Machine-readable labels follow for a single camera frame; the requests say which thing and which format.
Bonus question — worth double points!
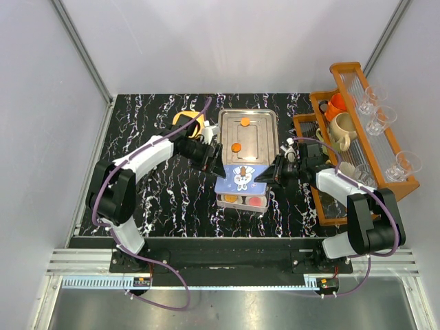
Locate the golden round biscuit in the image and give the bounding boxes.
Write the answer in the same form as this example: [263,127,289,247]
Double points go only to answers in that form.
[224,195,237,203]

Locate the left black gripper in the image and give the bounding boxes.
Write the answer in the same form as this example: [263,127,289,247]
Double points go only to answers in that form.
[179,141,226,179]

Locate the clear glass cup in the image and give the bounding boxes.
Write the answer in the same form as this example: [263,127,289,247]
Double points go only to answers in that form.
[353,164,377,188]
[386,151,422,182]
[365,105,397,136]
[358,85,388,115]

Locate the wooden shelf rack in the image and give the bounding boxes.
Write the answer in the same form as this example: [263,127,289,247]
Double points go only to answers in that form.
[292,61,421,227]

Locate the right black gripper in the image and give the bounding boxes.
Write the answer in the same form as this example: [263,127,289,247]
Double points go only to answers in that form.
[255,154,306,189]

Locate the pink round cookie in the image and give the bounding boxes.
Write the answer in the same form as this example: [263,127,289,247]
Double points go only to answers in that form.
[248,197,263,207]

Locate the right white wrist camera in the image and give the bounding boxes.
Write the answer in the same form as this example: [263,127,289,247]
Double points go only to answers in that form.
[280,137,296,163]

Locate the beige ceramic mug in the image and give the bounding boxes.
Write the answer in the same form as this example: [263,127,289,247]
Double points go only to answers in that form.
[328,113,358,152]

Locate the orange cup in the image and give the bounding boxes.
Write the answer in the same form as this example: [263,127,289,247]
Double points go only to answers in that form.
[318,93,348,122]

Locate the yellow plate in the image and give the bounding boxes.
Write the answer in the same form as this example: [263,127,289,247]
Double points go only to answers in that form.
[173,111,205,138]

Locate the lilac cookie tin box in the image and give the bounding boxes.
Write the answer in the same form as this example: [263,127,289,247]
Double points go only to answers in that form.
[217,192,269,213]

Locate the yellow mug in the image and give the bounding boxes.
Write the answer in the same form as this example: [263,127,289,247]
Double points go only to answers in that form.
[339,162,355,178]

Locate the light green cup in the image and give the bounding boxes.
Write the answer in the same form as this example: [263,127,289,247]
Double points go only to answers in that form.
[316,128,335,155]

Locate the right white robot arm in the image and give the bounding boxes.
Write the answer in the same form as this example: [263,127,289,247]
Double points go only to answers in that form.
[254,138,406,273]

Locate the large steel baking tray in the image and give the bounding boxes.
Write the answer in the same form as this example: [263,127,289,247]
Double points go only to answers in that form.
[218,109,279,165]

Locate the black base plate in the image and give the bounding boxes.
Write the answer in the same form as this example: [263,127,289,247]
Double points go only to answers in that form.
[109,238,353,287]

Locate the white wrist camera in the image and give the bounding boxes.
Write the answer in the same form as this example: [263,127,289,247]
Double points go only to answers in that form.
[201,120,220,144]
[280,137,296,163]

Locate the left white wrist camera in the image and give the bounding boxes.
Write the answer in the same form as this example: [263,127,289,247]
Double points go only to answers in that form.
[201,120,220,144]

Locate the aluminium frame rail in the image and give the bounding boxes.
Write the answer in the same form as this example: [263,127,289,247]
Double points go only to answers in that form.
[49,0,113,105]

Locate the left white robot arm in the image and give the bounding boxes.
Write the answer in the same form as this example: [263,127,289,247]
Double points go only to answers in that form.
[85,113,226,272]

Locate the orange round cookie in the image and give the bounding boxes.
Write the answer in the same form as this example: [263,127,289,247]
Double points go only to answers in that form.
[241,118,250,127]

